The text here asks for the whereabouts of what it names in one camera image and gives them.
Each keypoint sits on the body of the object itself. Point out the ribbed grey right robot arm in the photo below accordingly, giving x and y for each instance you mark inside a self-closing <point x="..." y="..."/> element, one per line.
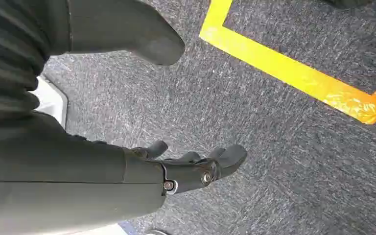
<point x="6" y="48"/>

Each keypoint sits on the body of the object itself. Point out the yellow floor tape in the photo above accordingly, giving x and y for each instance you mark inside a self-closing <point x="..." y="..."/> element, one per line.
<point x="272" y="63"/>

